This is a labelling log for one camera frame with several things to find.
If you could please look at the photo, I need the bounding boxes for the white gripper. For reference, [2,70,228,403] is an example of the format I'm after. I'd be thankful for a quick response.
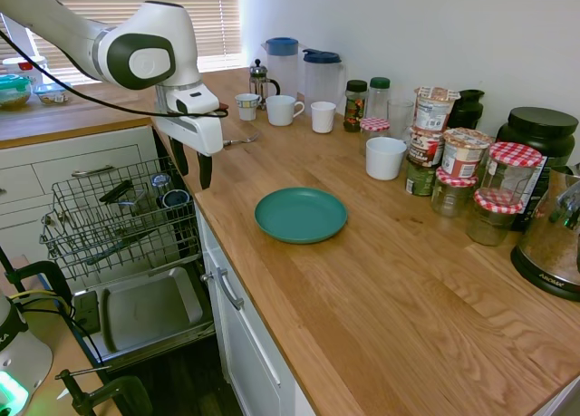
[155,114,225,191]

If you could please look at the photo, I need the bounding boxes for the silver metal fork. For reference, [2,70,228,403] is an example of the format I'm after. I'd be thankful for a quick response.
[222,131,261,148]

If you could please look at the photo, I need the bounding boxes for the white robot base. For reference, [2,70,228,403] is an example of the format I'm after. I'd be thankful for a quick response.
[0,292,55,416]

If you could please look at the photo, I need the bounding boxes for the open dishwasher door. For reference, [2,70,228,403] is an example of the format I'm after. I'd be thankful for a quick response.
[71,266,217,368]

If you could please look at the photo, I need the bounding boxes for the dark blue cup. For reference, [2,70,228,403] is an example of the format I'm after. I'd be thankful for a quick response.
[161,189,190,221]

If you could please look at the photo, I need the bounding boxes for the white cup with pattern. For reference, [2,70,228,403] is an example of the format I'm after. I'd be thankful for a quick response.
[234,92,262,122]

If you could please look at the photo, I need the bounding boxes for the black utensil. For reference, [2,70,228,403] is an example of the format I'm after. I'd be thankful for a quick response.
[98,179,135,205]

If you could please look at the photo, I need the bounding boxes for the glass French press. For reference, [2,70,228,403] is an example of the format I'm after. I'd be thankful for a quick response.
[248,58,282,111]

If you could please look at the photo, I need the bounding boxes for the green plastic plate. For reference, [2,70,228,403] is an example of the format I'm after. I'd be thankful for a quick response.
[254,187,350,246]

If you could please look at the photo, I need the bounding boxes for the clear pitcher light blue lid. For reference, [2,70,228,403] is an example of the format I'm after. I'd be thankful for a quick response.
[261,36,301,101]

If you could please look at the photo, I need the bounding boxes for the plain white cup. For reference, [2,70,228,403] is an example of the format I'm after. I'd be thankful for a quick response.
[310,101,338,135]

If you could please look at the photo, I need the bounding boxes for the clear pitcher dark blue lid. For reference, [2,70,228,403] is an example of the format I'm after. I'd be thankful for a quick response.
[302,48,347,114]

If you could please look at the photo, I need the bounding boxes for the food container blue lid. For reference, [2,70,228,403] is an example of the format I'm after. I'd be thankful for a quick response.
[33,82,74,106]

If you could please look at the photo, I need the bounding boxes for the spice jar black lid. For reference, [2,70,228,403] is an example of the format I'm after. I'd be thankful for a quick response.
[343,79,369,133]

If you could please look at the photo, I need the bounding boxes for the black C clamp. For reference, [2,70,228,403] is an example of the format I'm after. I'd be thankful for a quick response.
[0,245,74,318]
[54,368,154,416]

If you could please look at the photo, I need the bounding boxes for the small jar red checkered lid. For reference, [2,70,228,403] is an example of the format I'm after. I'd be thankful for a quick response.
[359,117,392,157]

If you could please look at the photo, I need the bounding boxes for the wide white cup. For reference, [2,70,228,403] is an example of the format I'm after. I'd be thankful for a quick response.
[364,137,408,181]

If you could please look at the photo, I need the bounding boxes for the food container teal lid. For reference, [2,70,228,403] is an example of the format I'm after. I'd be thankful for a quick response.
[0,73,35,111]

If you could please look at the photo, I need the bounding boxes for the white container red label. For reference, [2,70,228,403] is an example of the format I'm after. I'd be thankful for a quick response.
[1,56,49,87]

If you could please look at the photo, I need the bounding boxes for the spice jar green lid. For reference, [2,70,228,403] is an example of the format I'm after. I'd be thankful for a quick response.
[367,76,392,121]

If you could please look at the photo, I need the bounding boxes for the clear drinking glass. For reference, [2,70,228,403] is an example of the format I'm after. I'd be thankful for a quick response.
[386,98,416,141]

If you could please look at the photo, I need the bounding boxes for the green labelled can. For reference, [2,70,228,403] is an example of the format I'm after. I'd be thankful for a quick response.
[403,156,439,197]

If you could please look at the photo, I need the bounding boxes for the glass jar red checkered lid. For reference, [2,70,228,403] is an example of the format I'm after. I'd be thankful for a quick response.
[465,189,525,247]
[430,166,479,219]
[479,141,544,207]

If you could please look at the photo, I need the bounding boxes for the white red oatmeal cup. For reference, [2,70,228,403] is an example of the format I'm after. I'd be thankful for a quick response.
[440,127,495,179]

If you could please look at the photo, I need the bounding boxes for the black bottle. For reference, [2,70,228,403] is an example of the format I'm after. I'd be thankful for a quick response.
[448,89,487,131]

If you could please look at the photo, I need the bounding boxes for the large black protein tub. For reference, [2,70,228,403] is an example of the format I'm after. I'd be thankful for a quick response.
[495,106,580,233]

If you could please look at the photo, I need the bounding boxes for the stainless steel electric kettle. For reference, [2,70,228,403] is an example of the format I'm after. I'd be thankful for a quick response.
[509,162,580,303]

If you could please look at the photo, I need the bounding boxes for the wrist camera with red connector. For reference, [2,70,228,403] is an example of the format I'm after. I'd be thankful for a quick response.
[164,85,229,118]

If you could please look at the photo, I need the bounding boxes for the silver drawer handle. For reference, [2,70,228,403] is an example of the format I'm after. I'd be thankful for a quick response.
[71,163,117,179]

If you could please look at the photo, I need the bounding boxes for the white mug with handle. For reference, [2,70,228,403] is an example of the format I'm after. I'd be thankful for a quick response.
[265,94,306,128]

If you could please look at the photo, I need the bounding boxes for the teal handled utensil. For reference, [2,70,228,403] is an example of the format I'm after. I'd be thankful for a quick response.
[85,237,151,266]

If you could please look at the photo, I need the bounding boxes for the silver cabinet door handle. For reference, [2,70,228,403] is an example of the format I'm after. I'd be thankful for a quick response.
[200,266,246,312]

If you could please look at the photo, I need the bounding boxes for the wire dishwasher rack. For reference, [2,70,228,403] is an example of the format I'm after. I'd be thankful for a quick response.
[39,157,203,282]

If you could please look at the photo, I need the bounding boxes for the yellow wires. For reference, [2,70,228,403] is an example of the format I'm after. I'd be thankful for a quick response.
[5,289,74,318]

